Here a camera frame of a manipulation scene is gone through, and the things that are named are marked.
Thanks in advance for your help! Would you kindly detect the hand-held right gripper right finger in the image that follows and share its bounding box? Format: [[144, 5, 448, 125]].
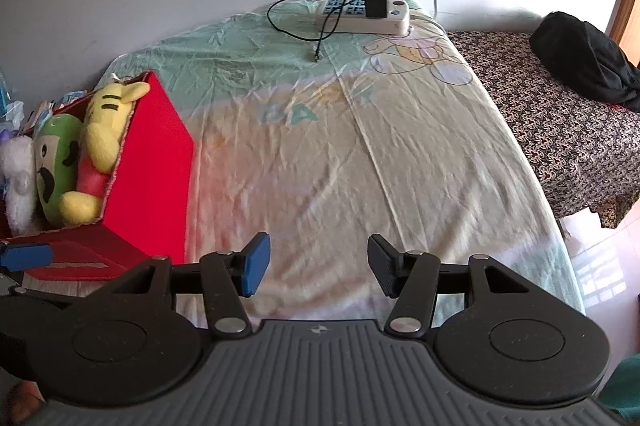
[[366, 233, 531, 337]]

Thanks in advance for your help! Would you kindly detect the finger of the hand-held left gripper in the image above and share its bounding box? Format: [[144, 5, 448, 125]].
[[0, 242, 55, 274]]

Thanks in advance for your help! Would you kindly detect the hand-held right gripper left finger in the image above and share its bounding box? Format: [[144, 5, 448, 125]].
[[100, 232, 272, 341]]

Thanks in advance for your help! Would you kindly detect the white pink plush bunny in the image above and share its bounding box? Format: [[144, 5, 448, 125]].
[[0, 133, 40, 232]]

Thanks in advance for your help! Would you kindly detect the green plush toy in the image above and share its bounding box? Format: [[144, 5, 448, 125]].
[[32, 113, 83, 227]]

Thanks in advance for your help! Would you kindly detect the red storage box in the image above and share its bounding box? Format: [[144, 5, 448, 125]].
[[0, 71, 196, 282]]

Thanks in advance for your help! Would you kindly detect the yellow plush tiger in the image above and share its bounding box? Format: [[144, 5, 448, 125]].
[[59, 81, 152, 225]]

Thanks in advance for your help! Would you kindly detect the cartoon printed bed sheet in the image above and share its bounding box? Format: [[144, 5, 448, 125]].
[[95, 0, 586, 327]]

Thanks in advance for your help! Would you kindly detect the blue white plastic package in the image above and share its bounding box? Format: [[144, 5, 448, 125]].
[[0, 71, 91, 142]]

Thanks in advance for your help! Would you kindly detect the brown patterned blanket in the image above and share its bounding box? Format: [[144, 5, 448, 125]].
[[445, 29, 640, 229]]

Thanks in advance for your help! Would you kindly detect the white power strip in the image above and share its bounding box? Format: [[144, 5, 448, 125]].
[[320, 0, 412, 34]]

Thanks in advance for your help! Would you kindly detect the teal cloth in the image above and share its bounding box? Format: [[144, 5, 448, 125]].
[[600, 356, 640, 422]]

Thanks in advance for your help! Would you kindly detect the black cloth bundle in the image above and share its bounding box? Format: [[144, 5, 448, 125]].
[[529, 11, 640, 112]]

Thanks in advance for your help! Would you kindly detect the black cable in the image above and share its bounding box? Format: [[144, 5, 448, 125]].
[[266, 0, 386, 63]]

